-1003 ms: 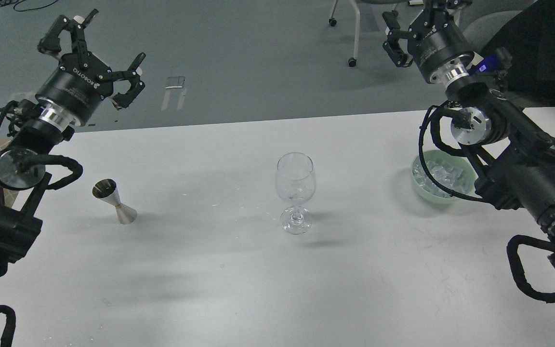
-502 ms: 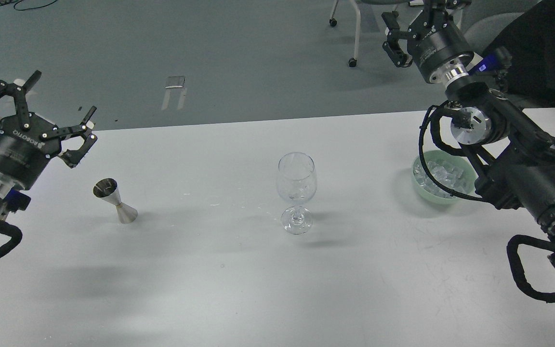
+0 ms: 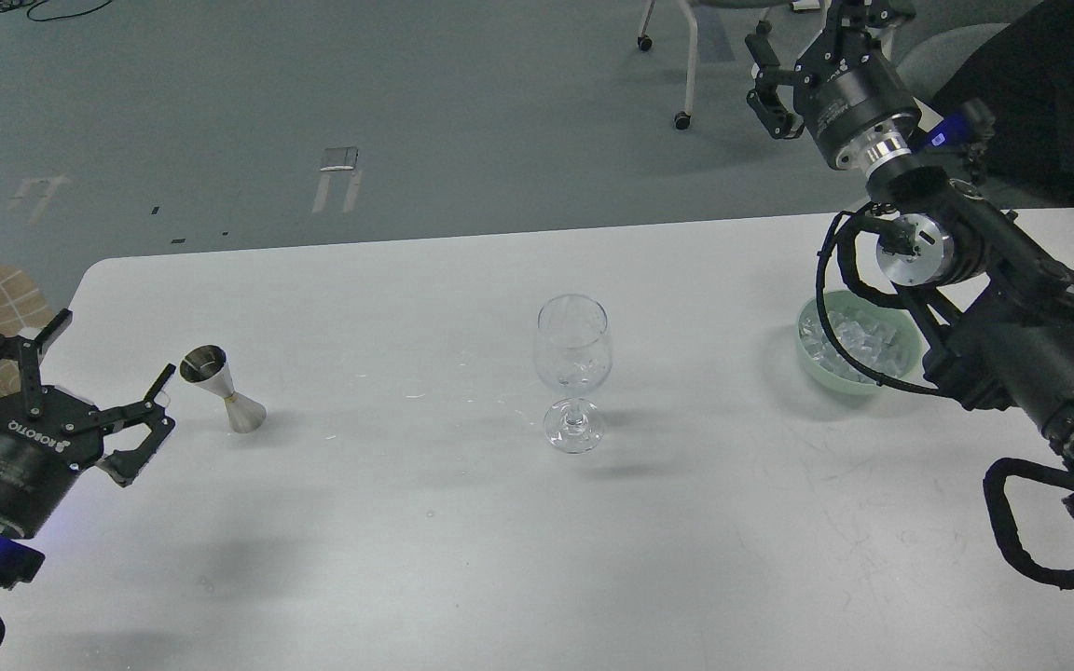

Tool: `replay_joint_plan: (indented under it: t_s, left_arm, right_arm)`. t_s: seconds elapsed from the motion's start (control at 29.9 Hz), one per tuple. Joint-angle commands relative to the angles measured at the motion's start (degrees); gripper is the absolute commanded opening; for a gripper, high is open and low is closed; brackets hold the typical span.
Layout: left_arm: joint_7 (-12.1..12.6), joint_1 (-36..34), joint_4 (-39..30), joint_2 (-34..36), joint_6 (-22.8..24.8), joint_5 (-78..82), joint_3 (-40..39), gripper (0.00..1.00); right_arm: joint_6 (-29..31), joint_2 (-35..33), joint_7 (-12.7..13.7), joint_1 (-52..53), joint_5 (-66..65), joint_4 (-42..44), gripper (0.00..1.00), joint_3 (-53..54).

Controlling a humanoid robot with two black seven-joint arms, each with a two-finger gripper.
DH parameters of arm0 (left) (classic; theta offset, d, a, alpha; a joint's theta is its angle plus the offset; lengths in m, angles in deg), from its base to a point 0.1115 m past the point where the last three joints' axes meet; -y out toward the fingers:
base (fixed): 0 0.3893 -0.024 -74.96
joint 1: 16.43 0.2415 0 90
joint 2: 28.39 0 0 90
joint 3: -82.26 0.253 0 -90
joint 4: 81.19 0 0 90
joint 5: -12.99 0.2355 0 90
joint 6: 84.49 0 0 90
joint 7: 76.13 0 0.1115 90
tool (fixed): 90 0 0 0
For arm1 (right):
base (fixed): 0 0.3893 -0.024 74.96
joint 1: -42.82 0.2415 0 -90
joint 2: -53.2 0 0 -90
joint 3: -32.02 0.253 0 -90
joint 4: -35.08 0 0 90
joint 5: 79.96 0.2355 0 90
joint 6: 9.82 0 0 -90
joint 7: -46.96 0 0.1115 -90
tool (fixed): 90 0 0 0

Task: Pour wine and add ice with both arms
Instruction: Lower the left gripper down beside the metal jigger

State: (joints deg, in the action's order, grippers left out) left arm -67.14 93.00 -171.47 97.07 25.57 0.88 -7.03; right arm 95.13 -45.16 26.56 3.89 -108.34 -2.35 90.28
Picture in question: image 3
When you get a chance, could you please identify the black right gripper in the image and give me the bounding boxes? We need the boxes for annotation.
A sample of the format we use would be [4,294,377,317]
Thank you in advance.
[745,1,921,171]

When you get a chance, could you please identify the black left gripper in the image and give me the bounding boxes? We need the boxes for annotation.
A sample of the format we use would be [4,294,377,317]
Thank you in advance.
[0,308,177,541]

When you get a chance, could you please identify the steel double jigger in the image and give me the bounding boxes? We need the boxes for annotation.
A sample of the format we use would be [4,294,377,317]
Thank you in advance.
[178,345,269,433]

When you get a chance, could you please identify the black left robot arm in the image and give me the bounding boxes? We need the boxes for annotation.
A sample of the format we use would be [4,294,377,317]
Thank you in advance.
[0,309,175,646]

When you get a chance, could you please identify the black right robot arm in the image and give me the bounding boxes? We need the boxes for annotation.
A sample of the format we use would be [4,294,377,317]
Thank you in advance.
[745,1,1074,590]

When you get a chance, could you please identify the green bowl of ice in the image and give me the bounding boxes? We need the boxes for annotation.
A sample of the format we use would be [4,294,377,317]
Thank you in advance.
[794,290,926,396]

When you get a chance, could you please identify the clear wine glass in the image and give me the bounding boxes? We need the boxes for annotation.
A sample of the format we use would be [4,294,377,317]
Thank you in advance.
[533,294,613,455]

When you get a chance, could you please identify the white office chair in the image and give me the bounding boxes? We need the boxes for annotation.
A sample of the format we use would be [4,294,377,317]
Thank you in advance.
[636,1,832,130]

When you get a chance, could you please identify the person in black shirt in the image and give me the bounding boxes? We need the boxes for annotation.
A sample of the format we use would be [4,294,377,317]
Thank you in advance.
[930,1,1074,207]

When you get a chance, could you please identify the black floor cables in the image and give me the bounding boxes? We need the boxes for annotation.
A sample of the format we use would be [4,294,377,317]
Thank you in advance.
[0,0,115,40]

